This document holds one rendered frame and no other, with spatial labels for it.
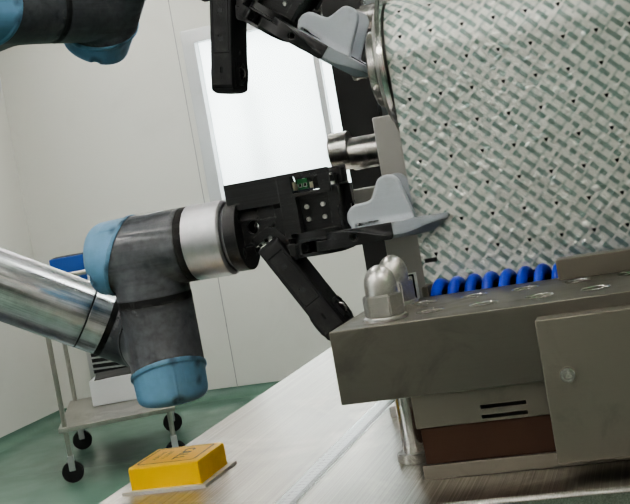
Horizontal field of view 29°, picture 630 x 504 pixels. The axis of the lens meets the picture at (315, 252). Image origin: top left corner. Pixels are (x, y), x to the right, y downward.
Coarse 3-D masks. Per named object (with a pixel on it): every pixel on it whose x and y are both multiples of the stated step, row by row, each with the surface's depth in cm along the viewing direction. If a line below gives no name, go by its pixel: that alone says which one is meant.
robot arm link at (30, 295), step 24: (0, 264) 127; (24, 264) 128; (0, 288) 126; (24, 288) 127; (48, 288) 128; (72, 288) 129; (0, 312) 128; (24, 312) 127; (48, 312) 128; (72, 312) 128; (96, 312) 129; (48, 336) 130; (72, 336) 129; (96, 336) 129; (120, 336) 128; (120, 360) 132
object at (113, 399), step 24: (72, 264) 599; (72, 384) 632; (96, 384) 599; (120, 384) 599; (72, 408) 607; (96, 408) 593; (120, 408) 580; (144, 408) 567; (168, 408) 557; (72, 456) 553; (72, 480) 554
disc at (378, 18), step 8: (376, 0) 114; (384, 0) 116; (376, 8) 113; (384, 8) 116; (376, 16) 113; (376, 24) 112; (376, 32) 112; (376, 40) 112; (376, 48) 112; (384, 48) 113; (384, 56) 112; (384, 64) 112; (384, 72) 112; (384, 80) 112; (384, 88) 112; (392, 96) 113; (392, 104) 113; (392, 112) 113
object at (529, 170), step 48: (432, 96) 112; (480, 96) 111; (528, 96) 109; (576, 96) 108; (624, 96) 107; (432, 144) 112; (480, 144) 111; (528, 144) 110; (576, 144) 109; (624, 144) 108; (432, 192) 113; (480, 192) 111; (528, 192) 110; (576, 192) 109; (624, 192) 108; (432, 240) 113; (480, 240) 112; (528, 240) 111; (576, 240) 109; (624, 240) 108
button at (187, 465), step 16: (176, 448) 114; (192, 448) 113; (208, 448) 112; (144, 464) 110; (160, 464) 109; (176, 464) 108; (192, 464) 108; (208, 464) 110; (224, 464) 113; (144, 480) 109; (160, 480) 109; (176, 480) 108; (192, 480) 108
